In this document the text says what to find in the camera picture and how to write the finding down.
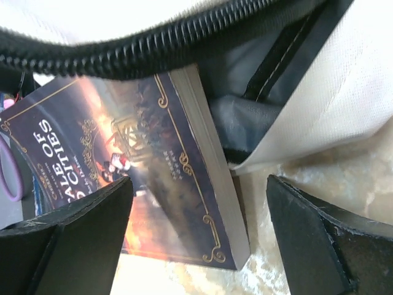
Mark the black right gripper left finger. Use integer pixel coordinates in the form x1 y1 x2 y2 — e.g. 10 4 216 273
1 177 133 294

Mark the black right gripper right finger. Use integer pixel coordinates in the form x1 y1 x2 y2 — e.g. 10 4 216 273
267 175 392 294

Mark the dark Tale of Two Cities book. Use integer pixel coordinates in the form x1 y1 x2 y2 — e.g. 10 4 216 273
1 65 250 270

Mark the beige canvas backpack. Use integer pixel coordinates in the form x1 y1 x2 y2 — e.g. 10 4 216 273
1 1 392 174

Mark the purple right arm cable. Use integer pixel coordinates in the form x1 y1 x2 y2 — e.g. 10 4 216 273
0 135 24 202

